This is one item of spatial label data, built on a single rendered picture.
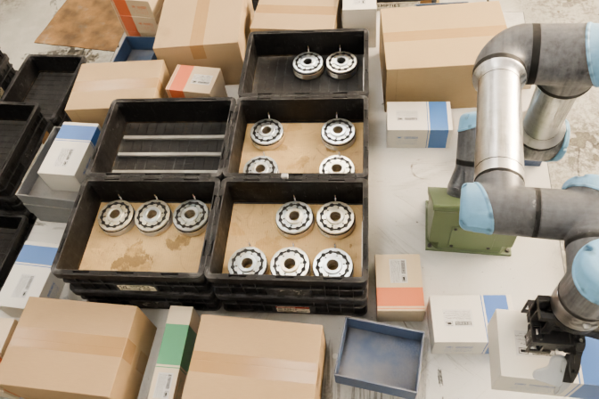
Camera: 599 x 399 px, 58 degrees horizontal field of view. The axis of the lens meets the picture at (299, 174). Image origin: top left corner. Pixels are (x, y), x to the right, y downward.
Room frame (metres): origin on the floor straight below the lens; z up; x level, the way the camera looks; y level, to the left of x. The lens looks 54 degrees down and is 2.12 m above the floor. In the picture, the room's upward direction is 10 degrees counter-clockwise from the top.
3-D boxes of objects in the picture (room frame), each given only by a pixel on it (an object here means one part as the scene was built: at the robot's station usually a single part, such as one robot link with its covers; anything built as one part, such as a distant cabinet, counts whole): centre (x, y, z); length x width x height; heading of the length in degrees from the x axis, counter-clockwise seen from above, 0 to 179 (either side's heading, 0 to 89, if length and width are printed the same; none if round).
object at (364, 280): (0.71, 0.05, 0.92); 0.40 x 0.30 x 0.02; 78
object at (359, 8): (1.66, -0.33, 0.83); 0.20 x 0.12 x 0.09; 168
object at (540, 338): (0.26, -0.36, 1.25); 0.09 x 0.08 x 0.12; 75
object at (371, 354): (0.40, -0.12, 0.74); 0.20 x 0.15 x 0.07; 68
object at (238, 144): (1.00, -0.02, 0.87); 0.40 x 0.30 x 0.11; 78
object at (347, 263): (0.61, -0.04, 0.86); 0.10 x 0.10 x 0.01
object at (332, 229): (0.75, -0.08, 0.86); 0.10 x 0.10 x 0.01
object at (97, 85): (1.41, 0.57, 0.78); 0.30 x 0.22 x 0.16; 80
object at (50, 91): (1.91, 1.08, 0.31); 0.40 x 0.30 x 0.34; 164
